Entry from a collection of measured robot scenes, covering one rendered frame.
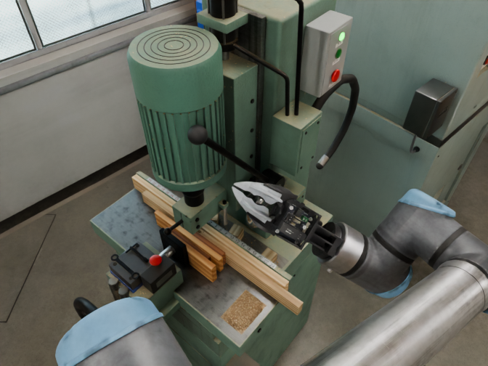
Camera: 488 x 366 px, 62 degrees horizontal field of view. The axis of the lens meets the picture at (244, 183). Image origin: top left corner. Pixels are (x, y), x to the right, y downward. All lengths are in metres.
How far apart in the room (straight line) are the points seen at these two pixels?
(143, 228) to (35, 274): 1.26
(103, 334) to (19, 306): 1.93
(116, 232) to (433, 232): 0.86
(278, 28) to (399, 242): 0.47
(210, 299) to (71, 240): 1.51
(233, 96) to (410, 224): 0.43
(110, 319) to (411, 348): 0.35
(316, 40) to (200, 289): 0.68
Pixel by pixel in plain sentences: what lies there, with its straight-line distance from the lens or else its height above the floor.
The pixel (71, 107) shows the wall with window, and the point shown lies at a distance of 2.39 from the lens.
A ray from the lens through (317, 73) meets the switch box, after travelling 0.96.
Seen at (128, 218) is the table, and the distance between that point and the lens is 1.30.
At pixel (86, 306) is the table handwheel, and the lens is 1.11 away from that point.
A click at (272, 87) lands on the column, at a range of 0.93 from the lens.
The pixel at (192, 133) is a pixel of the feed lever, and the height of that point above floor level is 1.43.
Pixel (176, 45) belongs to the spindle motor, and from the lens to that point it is 0.81.
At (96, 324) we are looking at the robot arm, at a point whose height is 1.48.
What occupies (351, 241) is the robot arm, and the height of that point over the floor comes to 1.26.
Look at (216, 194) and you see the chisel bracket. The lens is 1.09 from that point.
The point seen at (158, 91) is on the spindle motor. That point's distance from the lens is 0.76.
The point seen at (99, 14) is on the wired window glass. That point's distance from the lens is 2.37.
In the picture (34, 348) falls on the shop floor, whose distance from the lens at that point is 2.23.
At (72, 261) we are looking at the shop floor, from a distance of 2.41.
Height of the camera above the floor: 1.87
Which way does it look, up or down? 46 degrees down
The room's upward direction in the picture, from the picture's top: straight up
